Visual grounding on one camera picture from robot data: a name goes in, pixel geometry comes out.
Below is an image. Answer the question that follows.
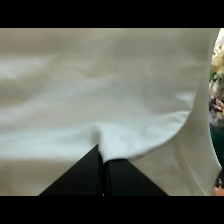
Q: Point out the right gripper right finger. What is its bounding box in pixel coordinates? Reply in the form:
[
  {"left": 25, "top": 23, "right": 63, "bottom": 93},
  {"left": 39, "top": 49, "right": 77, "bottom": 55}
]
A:
[{"left": 102, "top": 158, "right": 170, "bottom": 196}]

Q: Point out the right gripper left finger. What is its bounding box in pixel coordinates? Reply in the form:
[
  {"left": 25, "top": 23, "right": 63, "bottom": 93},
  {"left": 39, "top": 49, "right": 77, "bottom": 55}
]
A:
[{"left": 38, "top": 143, "right": 103, "bottom": 196}]

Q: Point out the white T-shirt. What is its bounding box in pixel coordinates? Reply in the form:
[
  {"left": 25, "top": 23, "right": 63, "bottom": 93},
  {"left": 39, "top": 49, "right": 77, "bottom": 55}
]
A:
[{"left": 0, "top": 28, "right": 223, "bottom": 196}]

